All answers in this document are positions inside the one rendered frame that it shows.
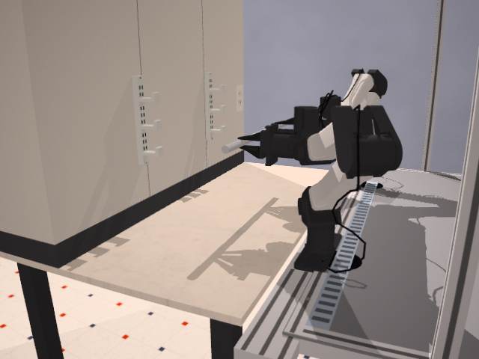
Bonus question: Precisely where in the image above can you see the beige wall panel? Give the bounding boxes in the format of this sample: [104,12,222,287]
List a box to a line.
[0,0,244,269]

